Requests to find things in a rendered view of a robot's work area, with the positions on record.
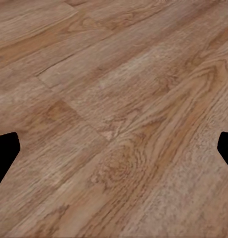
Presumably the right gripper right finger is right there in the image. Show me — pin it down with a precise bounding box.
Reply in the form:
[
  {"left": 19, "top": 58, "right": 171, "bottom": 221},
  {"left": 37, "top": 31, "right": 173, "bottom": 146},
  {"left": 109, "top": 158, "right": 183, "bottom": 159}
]
[{"left": 217, "top": 132, "right": 228, "bottom": 164}]

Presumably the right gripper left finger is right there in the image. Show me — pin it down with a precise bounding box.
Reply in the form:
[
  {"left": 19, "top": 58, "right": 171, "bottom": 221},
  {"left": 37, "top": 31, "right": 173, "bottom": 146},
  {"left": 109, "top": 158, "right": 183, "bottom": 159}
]
[{"left": 0, "top": 132, "right": 20, "bottom": 182}]

